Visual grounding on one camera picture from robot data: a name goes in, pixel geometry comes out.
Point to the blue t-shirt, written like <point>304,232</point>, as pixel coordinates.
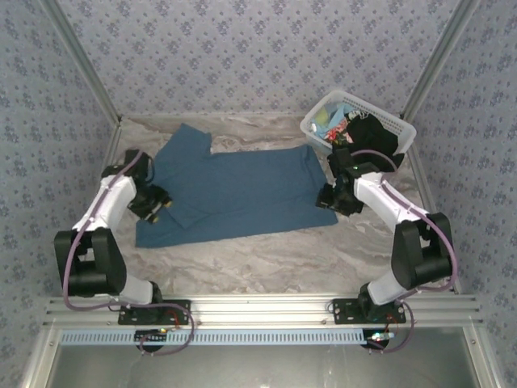
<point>242,194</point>

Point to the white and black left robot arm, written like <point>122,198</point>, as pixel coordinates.
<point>109,202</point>

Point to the floral print garment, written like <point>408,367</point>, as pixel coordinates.
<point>337,133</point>

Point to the black t-shirt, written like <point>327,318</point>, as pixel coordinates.
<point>371,133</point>

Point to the yellow-green garment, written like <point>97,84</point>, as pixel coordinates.
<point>322,118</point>

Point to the light blue garment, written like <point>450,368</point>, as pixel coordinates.
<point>337,115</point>

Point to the white plastic basket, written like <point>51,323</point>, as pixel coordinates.
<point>398,125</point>

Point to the small black circuit board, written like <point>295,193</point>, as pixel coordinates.
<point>151,335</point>
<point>379,336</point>

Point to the grey sheet metal panel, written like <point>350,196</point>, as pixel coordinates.
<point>258,368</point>

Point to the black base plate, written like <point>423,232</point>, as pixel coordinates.
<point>345,311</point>
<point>177,313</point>

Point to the aluminium cross rail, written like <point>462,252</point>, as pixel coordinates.
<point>258,309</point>

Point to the aluminium corner post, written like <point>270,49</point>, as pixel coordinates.
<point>440,56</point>
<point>81,60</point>

